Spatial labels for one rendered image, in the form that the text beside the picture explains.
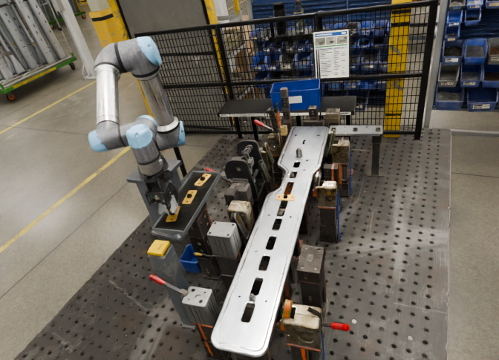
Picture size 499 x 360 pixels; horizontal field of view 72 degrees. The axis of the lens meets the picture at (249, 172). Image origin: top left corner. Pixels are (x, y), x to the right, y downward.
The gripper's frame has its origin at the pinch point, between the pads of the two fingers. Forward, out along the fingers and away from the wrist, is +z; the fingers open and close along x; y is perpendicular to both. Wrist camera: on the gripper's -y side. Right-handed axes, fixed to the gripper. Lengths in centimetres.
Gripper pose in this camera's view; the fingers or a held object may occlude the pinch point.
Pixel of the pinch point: (171, 210)
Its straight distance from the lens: 132.1
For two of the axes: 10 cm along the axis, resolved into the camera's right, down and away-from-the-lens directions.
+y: -0.4, 5.8, -8.1
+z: 1.7, 8.1, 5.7
